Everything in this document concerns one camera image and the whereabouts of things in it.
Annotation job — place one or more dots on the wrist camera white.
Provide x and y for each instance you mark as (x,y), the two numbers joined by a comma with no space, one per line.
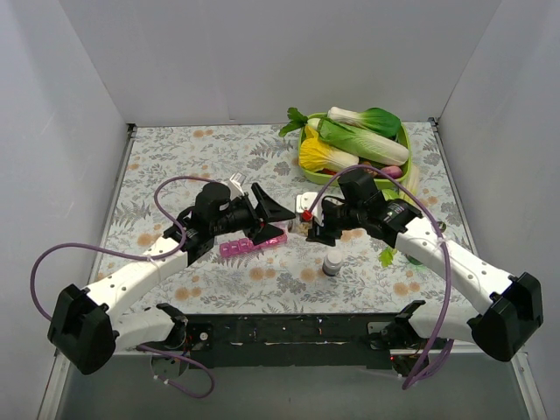
(308,209)
(234,184)

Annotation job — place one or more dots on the bok choy toy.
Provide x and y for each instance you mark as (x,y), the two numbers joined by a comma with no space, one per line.
(378,120)

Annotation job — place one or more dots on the green plastic tray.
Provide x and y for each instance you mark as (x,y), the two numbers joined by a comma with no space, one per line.
(321,177)

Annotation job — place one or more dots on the white bottle blue label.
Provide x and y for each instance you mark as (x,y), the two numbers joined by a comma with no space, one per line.
(332,263)

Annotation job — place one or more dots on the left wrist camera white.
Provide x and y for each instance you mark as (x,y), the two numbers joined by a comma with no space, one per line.
(234,184)

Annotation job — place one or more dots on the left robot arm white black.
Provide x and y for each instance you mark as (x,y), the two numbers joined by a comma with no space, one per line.
(90,324)

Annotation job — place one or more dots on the celery stalk toy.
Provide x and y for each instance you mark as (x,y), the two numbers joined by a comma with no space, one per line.
(411,184)

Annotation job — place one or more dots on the pink weekly pill organizer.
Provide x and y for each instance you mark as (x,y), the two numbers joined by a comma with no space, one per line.
(246,246)

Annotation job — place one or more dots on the round green cabbage toy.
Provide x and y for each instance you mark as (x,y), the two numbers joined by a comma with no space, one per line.
(390,194)

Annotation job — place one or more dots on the green glass bottle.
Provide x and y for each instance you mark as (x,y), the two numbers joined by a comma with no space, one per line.
(442,225)

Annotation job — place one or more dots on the green napa cabbage toy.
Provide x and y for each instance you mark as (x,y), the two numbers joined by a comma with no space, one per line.
(362,142)

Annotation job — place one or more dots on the clear bottle of yellow pills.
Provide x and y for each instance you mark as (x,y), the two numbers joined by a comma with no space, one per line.
(298,227)

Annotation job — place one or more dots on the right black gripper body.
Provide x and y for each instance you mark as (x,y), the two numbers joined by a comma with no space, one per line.
(325,216)

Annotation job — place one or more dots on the leafy green herb toy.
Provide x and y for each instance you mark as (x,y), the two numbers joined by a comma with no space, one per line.
(297,120)

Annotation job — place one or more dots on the yellow napa cabbage toy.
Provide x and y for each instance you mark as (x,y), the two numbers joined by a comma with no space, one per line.
(316,155)

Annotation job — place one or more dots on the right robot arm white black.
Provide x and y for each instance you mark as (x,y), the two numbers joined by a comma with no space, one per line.
(504,310)

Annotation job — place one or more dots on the floral table mat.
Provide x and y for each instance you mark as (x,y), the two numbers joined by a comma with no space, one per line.
(166,169)

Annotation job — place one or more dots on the purple onion toy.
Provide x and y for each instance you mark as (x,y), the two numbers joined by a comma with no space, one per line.
(393,171)

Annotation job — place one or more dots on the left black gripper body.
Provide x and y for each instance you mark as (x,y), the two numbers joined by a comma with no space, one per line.
(255,214)

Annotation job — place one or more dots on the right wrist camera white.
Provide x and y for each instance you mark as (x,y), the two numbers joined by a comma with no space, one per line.
(308,209)

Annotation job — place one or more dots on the black front table rail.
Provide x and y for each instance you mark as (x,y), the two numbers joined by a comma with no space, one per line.
(301,340)

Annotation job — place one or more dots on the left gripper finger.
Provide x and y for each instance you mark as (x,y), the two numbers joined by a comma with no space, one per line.
(264,233)
(268,209)

